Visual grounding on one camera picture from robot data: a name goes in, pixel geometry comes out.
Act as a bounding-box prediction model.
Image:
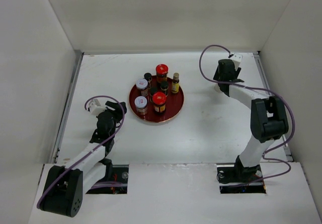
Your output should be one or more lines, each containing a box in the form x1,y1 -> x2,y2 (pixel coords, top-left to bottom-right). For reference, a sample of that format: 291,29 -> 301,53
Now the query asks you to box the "red lid sauce jar back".
155,64 -> 169,84

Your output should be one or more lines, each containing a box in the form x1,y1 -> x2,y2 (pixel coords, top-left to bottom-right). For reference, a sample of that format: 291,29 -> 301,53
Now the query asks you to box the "white lid pink jar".
134,96 -> 148,115

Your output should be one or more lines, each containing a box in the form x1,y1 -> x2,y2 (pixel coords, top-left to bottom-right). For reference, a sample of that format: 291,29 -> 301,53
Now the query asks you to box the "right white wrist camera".
228,53 -> 243,70

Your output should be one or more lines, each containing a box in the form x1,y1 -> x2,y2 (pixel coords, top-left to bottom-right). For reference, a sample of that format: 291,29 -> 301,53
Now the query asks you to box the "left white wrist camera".
88,99 -> 106,116

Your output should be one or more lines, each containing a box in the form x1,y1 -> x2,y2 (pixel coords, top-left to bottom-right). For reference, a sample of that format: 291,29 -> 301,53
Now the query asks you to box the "white lid dark jar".
135,78 -> 149,97

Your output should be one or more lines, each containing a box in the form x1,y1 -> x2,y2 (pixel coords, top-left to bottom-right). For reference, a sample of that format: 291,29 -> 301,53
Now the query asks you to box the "black cap dark bottle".
214,84 -> 223,93

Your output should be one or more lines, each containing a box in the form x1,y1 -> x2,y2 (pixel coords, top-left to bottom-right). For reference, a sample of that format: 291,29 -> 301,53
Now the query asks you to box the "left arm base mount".
87,159 -> 129,194

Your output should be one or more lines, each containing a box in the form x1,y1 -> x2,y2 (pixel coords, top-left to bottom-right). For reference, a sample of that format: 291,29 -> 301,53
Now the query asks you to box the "small black cap spice bottle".
144,72 -> 152,89

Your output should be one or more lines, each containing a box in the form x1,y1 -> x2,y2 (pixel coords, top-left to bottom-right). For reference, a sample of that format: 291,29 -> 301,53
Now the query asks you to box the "beige cap yellow bottle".
171,72 -> 180,94

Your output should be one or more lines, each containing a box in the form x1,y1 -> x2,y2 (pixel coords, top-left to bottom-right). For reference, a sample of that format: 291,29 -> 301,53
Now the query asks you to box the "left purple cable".
36,95 -> 127,208

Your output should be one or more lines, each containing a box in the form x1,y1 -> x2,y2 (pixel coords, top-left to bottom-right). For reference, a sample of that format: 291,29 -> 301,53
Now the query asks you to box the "red lid sauce jar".
152,92 -> 167,114
155,64 -> 169,84

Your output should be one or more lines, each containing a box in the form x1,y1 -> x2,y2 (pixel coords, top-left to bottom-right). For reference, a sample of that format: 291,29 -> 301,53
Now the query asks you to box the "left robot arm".
36,98 -> 128,217

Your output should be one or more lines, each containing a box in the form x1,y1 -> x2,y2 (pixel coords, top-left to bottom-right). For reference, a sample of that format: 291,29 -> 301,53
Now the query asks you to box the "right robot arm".
213,59 -> 289,184

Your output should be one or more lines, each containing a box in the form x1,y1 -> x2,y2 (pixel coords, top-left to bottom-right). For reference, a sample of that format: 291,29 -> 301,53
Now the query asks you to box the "purple cable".
36,95 -> 127,208
199,44 -> 295,187

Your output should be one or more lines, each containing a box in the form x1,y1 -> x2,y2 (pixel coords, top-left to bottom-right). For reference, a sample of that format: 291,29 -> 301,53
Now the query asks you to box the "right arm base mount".
217,157 -> 266,194

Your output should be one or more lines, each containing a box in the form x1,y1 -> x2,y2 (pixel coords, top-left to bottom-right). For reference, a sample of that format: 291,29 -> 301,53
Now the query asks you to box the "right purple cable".
199,44 -> 295,187

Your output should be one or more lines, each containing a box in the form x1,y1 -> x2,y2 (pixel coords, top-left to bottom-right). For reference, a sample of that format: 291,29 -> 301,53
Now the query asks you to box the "red round tray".
129,77 -> 184,123

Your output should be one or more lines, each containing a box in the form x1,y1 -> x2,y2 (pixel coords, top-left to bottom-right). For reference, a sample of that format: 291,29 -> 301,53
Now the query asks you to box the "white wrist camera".
228,53 -> 243,70
88,99 -> 106,116

